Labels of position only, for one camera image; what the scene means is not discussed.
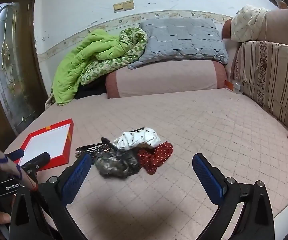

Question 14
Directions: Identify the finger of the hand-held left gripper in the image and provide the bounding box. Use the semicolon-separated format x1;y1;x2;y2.
20;152;51;173
5;148;25;162

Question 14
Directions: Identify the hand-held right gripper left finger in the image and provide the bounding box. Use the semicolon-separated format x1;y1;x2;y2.
9;153;92;240

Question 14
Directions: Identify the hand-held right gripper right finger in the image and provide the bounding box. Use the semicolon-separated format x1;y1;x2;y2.
192;153;275;240

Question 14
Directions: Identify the red tray with white inside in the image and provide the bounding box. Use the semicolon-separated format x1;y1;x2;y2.
17;118;74;172

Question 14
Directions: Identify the dark beaded hair clip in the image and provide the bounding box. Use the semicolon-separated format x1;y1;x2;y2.
75;142;114;159

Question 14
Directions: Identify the grey black mottled scrunchie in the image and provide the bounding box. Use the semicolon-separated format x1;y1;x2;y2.
94;148;141;179

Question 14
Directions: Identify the black hair clip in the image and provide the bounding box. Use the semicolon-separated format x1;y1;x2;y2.
101;136;117;153

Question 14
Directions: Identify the red dotted scrunchie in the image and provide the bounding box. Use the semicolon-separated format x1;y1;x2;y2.
137;141;174;175

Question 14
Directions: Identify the white dotted scrunchie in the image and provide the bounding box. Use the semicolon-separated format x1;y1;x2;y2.
114;127;161;151

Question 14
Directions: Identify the brown patterned cloth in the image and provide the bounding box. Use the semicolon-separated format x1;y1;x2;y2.
44;91;56;110

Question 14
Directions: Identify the pink quilted bed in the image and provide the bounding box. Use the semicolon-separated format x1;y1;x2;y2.
4;87;288;240

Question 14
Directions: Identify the dark cloth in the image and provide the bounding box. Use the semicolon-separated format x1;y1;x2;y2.
74;76;107;100

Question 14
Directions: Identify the clear plastic bottle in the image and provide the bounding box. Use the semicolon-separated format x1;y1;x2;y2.
232;82;244;94

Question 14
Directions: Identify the wooden door with glass pane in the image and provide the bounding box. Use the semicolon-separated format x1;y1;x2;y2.
0;0;48;143

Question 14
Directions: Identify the pink bolster pillow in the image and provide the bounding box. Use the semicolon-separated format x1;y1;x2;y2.
106;60;227;98

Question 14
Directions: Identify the green quilt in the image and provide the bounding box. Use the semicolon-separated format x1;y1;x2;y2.
52;27;148;106

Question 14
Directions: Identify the striped floral cushion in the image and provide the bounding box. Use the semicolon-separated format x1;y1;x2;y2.
231;40;288;132

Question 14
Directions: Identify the grey quilted pillow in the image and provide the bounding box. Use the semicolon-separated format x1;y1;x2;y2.
128;18;229;70

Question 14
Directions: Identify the cream printed cloth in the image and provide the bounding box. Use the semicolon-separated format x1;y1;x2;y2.
230;4;269;43

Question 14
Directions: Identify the pink padded headboard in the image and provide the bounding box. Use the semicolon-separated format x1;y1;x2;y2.
221;9;288;49

